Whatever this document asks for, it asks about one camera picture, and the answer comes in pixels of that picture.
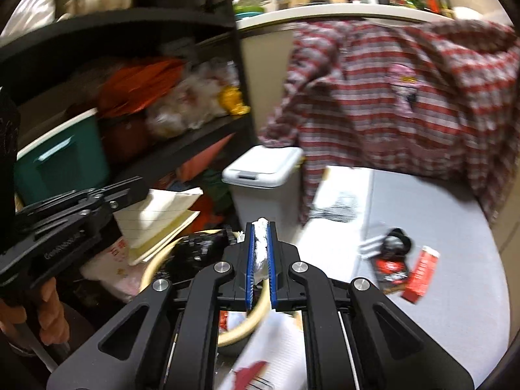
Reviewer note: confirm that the white plastic wrap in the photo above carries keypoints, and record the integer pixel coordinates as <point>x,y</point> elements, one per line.
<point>261,248</point>

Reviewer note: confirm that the teal storage box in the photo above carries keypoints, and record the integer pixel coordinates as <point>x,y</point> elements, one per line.
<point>65,158</point>

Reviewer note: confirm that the white lidded bin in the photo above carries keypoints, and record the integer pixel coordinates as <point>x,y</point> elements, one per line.
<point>264,187</point>

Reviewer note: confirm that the green bowls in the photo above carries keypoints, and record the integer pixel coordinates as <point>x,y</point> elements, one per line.
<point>248,8</point>

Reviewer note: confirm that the beige round waste bin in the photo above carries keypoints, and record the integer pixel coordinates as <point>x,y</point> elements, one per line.
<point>239,329</point>

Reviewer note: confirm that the white rice sack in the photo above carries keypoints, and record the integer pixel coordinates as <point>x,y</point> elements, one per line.
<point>113,276</point>

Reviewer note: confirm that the red plaid shirt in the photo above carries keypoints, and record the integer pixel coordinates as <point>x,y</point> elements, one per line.
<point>406,109</point>

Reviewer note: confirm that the yellow plastic bag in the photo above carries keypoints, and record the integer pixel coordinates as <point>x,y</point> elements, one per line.
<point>232,101</point>

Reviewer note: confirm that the white kitchen countertop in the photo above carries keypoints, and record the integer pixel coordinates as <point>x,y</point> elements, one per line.
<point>345,13</point>

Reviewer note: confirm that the black storage rack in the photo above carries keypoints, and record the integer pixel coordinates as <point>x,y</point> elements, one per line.
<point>122,32</point>

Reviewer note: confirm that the clear packet with white sticks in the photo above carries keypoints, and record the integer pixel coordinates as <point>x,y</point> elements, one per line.
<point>370,248</point>

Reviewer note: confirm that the clear plastic bags bundle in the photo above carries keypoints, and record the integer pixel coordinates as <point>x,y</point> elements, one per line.
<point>191,101</point>

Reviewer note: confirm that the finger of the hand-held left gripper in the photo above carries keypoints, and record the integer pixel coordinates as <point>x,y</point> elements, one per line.
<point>122,193</point>

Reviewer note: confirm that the red and white carton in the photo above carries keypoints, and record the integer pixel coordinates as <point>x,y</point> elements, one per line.
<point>422,274</point>

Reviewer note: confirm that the dark red pot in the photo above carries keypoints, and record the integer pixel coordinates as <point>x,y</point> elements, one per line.
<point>124,140</point>

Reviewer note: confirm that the person's left hand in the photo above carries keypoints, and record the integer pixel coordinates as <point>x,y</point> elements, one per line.
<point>53,313</point>

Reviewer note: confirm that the black packet with red print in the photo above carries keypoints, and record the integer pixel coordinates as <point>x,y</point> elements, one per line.
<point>390,272</point>

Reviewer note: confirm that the yellow paper stack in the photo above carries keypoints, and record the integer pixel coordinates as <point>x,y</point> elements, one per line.
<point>162,215</point>

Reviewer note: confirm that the black bin liner bag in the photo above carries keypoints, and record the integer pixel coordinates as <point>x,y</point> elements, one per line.
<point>199,252</point>

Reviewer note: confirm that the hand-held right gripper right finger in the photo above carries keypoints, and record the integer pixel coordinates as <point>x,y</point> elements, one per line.
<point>325,313</point>

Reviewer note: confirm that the orange bag on rack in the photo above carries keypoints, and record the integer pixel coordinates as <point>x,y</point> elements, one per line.
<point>138,83</point>

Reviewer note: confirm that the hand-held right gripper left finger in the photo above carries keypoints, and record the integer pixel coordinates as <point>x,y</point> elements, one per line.
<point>195,313</point>

